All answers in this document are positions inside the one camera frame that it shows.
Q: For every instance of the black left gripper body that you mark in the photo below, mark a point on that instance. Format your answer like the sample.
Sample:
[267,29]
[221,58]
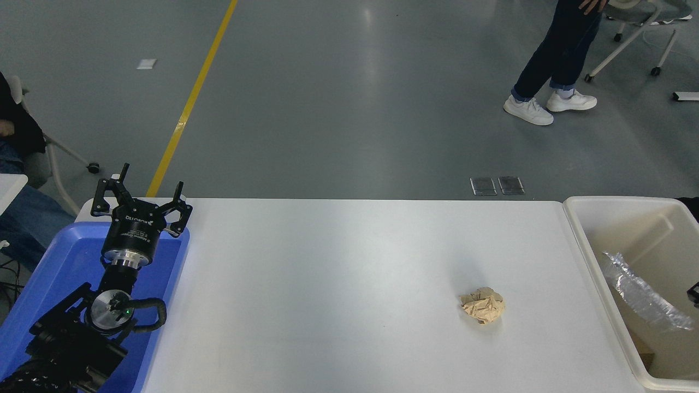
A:
[134,232]

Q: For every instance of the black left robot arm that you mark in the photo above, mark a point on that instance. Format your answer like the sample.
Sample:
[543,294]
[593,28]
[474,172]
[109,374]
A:
[65,349]

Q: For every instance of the metal floor outlet plate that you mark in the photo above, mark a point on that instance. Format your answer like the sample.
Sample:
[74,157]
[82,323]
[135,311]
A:
[484,186]
[511,185]

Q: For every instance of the seated person's hand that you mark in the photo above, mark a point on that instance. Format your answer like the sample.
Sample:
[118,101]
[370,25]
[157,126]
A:
[5,128]

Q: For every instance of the standing person's hand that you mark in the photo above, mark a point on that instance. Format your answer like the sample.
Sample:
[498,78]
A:
[592,5]

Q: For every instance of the white wheeled chair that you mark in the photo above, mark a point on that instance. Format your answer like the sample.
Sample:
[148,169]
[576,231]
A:
[53,164]

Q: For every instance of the blue plastic tray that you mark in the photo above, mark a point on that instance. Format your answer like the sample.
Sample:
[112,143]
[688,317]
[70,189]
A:
[65,256]

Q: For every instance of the seated person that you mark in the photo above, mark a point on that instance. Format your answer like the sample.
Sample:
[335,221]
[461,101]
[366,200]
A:
[27,218]

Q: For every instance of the small white side table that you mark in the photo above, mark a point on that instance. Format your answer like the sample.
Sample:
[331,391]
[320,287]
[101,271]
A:
[11,191]

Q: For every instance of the large pale plastic bin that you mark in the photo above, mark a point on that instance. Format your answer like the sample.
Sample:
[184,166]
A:
[595,245]

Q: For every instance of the white paper scrap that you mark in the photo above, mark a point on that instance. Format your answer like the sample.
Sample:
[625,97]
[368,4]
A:
[146,64]

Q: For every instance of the white bar with black end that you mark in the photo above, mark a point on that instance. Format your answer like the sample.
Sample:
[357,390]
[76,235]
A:
[687,96]

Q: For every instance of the crumpled tan paper ball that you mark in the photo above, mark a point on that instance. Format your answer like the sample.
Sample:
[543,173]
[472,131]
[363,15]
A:
[483,307]

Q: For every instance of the white-framed wheeled chair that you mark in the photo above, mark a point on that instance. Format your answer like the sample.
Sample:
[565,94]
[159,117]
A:
[628,38]

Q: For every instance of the standing person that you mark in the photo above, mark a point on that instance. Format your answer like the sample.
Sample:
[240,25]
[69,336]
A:
[551,54]

